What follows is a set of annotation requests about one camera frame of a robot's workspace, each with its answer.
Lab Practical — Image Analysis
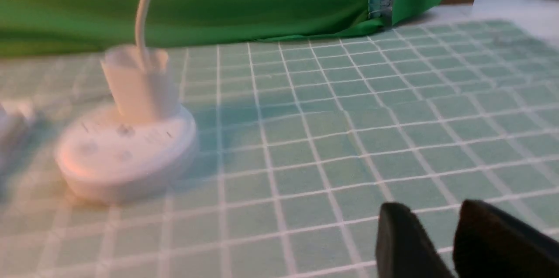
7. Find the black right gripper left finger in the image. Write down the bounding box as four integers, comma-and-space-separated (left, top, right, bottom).
375, 202, 454, 278

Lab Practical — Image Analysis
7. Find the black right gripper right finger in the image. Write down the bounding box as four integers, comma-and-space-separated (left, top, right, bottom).
453, 199, 559, 278

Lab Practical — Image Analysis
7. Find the white desk lamp with sockets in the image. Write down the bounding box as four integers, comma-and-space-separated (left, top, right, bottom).
55, 0, 198, 204

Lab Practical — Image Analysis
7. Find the green checkered tablecloth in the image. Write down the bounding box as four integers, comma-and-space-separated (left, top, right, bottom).
1, 20, 558, 278

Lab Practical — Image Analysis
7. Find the metal binder clip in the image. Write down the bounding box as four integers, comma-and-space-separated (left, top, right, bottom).
368, 0, 393, 19

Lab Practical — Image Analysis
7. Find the green backdrop cloth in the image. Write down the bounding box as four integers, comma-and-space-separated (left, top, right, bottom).
0, 0, 442, 58

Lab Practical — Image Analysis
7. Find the white lamp power cable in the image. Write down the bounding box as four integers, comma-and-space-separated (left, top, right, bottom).
0, 93, 115, 174

